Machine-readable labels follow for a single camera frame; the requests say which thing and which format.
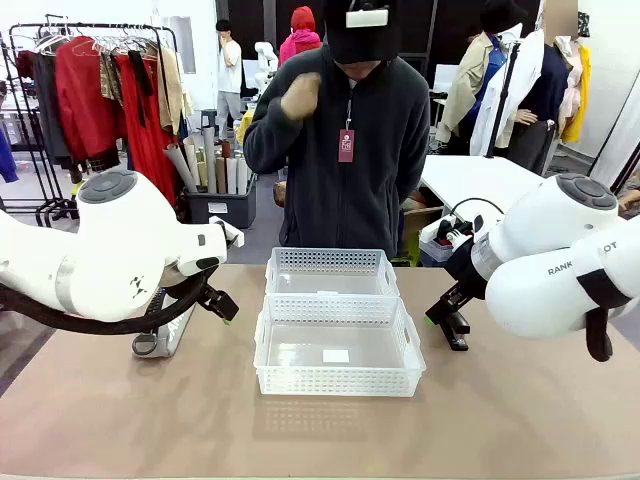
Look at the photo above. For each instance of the black stand pole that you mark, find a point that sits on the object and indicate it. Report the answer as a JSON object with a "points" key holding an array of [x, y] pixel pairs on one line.
{"points": [[505, 100]]}

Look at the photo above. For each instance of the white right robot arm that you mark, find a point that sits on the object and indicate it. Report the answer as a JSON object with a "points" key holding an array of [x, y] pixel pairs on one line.
{"points": [[540, 300]]}

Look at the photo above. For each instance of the white table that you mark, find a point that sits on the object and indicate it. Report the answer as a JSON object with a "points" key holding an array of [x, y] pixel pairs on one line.
{"points": [[475, 180]]}

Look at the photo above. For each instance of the maroon name badge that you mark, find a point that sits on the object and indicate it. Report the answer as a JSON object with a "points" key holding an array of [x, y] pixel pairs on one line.
{"points": [[346, 146]]}

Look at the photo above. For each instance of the grey stool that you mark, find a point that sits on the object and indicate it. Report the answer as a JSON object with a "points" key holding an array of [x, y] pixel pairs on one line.
{"points": [[209, 122]]}

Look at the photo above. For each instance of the dark grey garment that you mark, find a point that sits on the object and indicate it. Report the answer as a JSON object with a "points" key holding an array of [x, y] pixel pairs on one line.
{"points": [[47, 110]]}

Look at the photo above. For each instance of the tall grey paper roll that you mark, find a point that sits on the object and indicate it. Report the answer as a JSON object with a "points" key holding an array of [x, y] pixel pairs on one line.
{"points": [[209, 160]]}

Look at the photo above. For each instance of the bystander in red hood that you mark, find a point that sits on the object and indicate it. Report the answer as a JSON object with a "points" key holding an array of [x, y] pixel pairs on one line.
{"points": [[300, 45]]}

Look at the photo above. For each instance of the long red dress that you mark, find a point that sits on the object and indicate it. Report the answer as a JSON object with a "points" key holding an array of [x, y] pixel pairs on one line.
{"points": [[145, 140]]}

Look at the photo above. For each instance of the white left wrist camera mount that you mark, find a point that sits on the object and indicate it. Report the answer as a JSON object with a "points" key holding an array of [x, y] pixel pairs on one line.
{"points": [[230, 232]]}

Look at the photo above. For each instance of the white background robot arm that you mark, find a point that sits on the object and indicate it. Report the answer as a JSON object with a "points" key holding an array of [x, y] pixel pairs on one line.
{"points": [[265, 55]]}

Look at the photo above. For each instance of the cream paper roll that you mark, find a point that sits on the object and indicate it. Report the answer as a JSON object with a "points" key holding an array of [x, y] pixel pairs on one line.
{"points": [[191, 155]]}

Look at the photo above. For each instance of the white rectangular sticker label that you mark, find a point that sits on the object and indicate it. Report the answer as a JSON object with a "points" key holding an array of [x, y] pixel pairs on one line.
{"points": [[336, 356]]}

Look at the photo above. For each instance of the person's head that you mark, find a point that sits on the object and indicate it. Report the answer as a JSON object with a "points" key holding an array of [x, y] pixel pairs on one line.
{"points": [[360, 45]]}

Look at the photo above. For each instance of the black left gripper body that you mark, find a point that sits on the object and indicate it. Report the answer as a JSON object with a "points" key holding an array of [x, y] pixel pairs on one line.
{"points": [[208, 295]]}

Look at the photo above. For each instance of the white coat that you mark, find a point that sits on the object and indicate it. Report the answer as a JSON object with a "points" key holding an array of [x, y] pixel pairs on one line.
{"points": [[525, 80]]}

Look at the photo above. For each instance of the beige garment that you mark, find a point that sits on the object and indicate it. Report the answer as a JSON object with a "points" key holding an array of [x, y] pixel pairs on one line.
{"points": [[172, 90]]}

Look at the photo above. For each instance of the white head-mounted camera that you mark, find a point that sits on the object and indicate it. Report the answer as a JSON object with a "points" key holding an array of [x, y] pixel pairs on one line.
{"points": [[367, 18]]}

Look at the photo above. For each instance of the white perforated plastic basket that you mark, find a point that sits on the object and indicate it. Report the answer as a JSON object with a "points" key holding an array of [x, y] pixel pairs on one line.
{"points": [[300, 260], [340, 380]]}

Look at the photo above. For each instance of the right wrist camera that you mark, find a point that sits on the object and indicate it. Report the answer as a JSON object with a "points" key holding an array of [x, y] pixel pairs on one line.
{"points": [[457, 235]]}

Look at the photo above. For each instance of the brown cardboard box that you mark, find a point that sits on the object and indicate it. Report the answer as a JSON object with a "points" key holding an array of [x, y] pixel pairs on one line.
{"points": [[420, 225]]}

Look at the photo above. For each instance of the grey storage bin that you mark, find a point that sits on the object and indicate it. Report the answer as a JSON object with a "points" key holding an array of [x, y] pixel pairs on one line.
{"points": [[220, 210]]}

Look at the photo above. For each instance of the person's right hand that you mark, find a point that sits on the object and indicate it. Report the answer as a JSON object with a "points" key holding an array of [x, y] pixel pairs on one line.
{"points": [[302, 95]]}

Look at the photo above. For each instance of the black clothes rack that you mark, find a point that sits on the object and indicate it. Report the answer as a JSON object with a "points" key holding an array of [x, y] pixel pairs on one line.
{"points": [[55, 202]]}

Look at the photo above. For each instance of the white paper roll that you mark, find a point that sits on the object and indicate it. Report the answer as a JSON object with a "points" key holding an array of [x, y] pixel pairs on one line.
{"points": [[231, 175], [242, 172]]}

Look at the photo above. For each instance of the clear plastic storage box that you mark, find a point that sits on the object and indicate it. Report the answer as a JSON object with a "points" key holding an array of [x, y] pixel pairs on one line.
{"points": [[432, 250]]}

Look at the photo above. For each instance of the yellow bag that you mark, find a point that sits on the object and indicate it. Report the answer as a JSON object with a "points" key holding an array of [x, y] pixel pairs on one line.
{"points": [[245, 127]]}

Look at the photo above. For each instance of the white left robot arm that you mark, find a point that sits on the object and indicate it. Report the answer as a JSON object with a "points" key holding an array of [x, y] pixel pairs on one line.
{"points": [[125, 250]]}

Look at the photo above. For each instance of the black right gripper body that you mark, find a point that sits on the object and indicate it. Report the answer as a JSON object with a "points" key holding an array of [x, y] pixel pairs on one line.
{"points": [[467, 272]]}

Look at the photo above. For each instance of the bystander in white shirt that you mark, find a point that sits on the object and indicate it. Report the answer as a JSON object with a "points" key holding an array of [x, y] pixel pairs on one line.
{"points": [[230, 70]]}

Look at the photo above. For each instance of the black stapler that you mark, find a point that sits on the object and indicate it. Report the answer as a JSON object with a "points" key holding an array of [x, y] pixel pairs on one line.
{"points": [[457, 340]]}

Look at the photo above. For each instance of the red jacket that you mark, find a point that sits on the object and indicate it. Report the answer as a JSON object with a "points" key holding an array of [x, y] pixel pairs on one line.
{"points": [[85, 100]]}

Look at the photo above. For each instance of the person in dark fleece jacket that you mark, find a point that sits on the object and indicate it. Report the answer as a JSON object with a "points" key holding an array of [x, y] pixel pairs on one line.
{"points": [[360, 200]]}

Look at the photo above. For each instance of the yellow garment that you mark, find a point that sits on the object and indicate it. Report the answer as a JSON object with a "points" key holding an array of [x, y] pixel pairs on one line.
{"points": [[580, 100]]}

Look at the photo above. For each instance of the mannequin in navy garment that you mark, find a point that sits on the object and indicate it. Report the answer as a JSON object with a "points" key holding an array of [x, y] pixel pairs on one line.
{"points": [[552, 85]]}

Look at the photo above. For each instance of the dark red paper roll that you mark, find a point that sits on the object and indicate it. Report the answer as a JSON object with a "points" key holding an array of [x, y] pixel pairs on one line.
{"points": [[227, 150]]}

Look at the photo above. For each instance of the person's right forearm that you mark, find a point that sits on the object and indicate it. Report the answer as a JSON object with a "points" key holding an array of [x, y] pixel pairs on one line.
{"points": [[270, 140]]}

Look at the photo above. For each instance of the mannequin with beige coat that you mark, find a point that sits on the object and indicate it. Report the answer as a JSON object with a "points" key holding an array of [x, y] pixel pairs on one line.
{"points": [[470, 75]]}

